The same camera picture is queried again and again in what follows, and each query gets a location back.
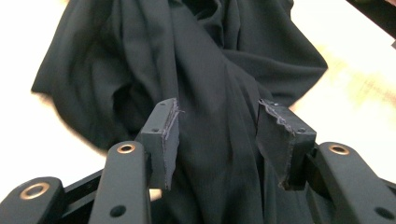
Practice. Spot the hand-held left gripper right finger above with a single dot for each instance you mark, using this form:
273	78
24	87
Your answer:
280	146

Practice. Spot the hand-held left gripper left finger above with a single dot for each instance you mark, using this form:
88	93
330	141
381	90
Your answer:
158	140

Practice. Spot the black pants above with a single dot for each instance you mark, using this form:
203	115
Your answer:
202	62

